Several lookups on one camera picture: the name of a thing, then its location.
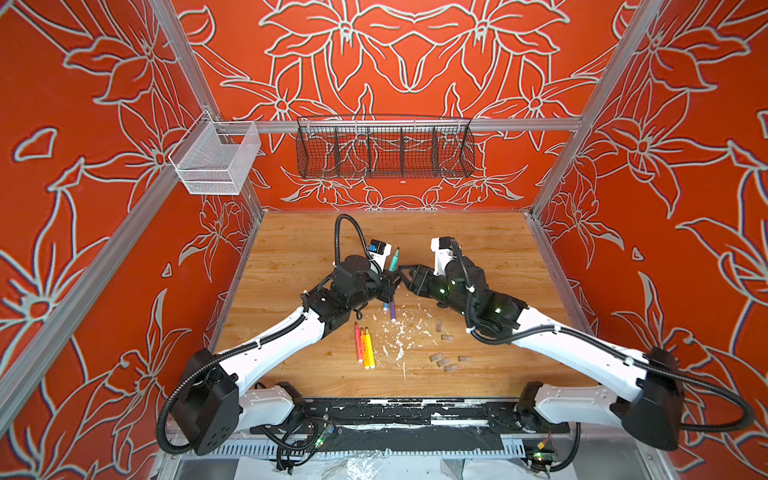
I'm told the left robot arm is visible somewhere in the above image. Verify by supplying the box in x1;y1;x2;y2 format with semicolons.
155;253;402;455

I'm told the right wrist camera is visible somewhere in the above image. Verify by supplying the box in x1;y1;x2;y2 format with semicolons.
430;236;455;276

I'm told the green pen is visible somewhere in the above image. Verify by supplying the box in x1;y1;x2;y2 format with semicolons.
389;248;400;272

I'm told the yellow pen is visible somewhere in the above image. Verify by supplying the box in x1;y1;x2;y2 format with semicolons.
363;328;376;369

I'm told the clear plastic bin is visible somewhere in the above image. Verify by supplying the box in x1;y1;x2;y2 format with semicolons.
169;115;261;195

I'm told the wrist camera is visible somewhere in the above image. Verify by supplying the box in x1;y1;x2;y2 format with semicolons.
367;239;392;271
430;236;455;276

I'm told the orange pen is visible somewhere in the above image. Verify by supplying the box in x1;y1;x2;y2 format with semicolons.
358;328;370;370

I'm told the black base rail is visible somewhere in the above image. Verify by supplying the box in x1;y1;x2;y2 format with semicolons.
248;397;571;436

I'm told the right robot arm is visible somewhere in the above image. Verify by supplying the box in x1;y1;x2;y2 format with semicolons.
397;257;754;451

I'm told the red pen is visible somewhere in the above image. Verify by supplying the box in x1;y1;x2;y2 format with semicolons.
354;322;364;364

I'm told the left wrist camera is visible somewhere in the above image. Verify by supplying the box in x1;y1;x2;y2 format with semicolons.
367;239;392;271

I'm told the black wire basket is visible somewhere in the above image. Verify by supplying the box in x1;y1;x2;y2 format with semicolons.
295;114;477;180

